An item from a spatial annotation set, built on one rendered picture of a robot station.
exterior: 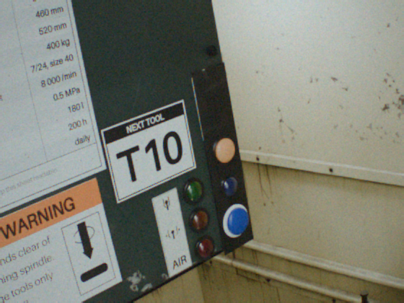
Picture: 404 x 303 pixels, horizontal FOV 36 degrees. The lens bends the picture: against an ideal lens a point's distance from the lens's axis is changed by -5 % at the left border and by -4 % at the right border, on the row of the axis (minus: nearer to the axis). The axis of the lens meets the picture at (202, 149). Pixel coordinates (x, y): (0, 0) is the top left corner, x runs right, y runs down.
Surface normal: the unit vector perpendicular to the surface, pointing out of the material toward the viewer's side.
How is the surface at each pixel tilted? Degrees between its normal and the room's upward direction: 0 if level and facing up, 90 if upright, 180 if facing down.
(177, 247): 90
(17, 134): 90
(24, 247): 90
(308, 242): 90
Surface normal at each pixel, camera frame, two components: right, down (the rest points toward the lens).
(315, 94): -0.73, 0.32
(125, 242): 0.66, 0.10
